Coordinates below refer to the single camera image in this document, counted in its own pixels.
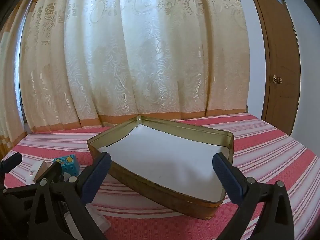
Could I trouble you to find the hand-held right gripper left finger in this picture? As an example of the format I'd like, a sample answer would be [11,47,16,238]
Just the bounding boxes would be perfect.
[27,152,112,240]

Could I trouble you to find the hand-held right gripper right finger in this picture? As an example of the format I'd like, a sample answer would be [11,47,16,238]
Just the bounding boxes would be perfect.
[212,152,295,240]

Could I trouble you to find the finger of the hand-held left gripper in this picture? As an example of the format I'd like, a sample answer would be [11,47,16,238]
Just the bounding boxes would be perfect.
[0,152,23,176]
[37,161,62,184]

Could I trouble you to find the blue toy block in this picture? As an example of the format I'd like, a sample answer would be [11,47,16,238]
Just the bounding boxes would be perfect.
[53,154,80,178]

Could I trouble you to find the gold metal tin box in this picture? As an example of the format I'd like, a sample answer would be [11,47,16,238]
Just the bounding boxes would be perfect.
[87,115,234,220]

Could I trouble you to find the white box with red label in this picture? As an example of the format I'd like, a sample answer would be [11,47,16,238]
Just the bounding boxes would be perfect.
[25,160,54,184]

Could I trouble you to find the white plug adapter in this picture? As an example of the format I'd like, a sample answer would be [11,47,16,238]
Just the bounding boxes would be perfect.
[62,202,110,235]

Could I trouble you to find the cream patterned curtain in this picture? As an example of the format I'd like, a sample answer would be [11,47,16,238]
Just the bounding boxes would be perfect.
[0,0,252,160]

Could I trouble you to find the brown wooden door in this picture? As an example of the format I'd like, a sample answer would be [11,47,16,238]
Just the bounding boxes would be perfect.
[246,0,302,137]

